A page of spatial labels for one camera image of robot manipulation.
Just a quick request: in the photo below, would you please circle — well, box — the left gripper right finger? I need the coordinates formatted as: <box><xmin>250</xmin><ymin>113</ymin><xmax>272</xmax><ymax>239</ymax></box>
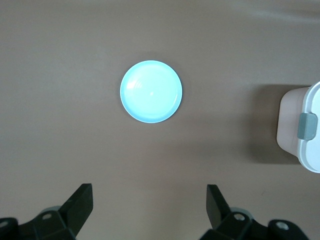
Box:
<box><xmin>199</xmin><ymin>184</ymin><xmax>270</xmax><ymax>240</ymax></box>

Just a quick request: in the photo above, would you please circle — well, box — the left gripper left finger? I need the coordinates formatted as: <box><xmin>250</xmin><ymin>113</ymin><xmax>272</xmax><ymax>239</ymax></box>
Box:
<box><xmin>17</xmin><ymin>183</ymin><xmax>94</xmax><ymax>240</ymax></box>

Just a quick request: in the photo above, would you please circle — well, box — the white lidded storage box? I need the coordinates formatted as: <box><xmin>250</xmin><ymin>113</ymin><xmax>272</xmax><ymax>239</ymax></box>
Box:
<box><xmin>276</xmin><ymin>80</ymin><xmax>320</xmax><ymax>174</ymax></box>

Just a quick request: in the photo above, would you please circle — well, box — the light blue round plate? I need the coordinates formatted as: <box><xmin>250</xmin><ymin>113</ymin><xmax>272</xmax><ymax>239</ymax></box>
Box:
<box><xmin>119</xmin><ymin>59</ymin><xmax>184</xmax><ymax>124</ymax></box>

